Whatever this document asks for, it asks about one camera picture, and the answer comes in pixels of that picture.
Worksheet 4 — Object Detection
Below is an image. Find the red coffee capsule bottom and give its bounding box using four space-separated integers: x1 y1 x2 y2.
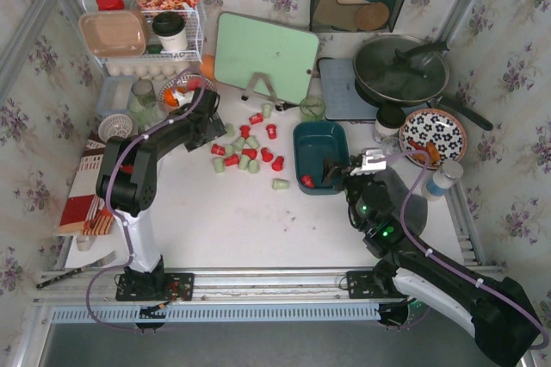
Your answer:
300 175 315 189

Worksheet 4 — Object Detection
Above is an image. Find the teal plastic storage basket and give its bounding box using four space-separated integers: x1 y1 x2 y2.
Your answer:
293 121 350 196

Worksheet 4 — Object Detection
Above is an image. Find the green coffee capsule lone bottom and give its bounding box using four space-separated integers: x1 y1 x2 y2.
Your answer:
272 178 290 190

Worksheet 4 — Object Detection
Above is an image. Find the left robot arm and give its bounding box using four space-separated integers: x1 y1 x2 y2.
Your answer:
96 86 220 274

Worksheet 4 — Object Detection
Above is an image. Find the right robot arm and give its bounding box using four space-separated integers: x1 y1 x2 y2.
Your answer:
322 149 550 366

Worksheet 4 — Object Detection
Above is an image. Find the white coffee cup black lid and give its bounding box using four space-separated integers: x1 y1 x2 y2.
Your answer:
152 11 189 52

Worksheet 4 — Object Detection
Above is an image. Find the patterned fruit bowl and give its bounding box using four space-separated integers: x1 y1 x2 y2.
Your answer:
158 74 216 114

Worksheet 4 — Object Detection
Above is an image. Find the pink peach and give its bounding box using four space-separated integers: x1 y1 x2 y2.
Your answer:
186 77 205 90

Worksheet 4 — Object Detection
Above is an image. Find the small clear wine glass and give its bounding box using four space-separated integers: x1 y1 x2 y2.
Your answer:
373 131 401 156

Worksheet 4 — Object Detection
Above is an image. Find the orange mandarin left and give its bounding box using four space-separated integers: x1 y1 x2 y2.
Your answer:
164 87 182 107

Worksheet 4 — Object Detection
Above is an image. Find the orange cup behind board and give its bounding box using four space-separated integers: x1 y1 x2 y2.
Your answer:
200 54 215 81

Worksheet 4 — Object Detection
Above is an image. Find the black lidded white jar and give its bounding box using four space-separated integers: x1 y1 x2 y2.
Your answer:
372 104 406 143

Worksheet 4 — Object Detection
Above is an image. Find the green tinted glass jar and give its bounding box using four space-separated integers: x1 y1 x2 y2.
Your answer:
127 79 157 119

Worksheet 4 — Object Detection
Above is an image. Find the green glass cup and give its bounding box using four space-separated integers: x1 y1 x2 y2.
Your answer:
300 96 325 121

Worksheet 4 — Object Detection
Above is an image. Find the white egg tray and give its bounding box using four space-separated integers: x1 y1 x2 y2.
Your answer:
106 62 191 81

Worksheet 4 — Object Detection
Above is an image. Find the grey induction cooker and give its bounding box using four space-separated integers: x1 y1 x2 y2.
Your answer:
318 58 377 122

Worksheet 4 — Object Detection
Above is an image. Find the fried food on plate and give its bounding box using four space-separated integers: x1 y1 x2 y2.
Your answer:
407 139 442 166

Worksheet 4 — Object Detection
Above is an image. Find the blue floral plate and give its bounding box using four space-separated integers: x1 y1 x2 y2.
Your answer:
399 109 467 171

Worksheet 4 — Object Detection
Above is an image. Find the white blue bottle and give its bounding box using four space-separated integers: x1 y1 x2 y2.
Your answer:
422 159 464 202

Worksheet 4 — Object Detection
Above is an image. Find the metal cutting board stand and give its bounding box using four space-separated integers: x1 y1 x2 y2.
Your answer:
241 72 288 111

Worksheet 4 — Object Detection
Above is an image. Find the mint green cutting board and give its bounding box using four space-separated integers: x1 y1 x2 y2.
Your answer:
214 12 319 104

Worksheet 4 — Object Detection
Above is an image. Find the white strainer bowl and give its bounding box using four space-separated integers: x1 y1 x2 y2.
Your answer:
98 114 133 142

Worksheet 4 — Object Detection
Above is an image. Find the clear lidded food container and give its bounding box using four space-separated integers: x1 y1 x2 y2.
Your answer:
96 76 137 117

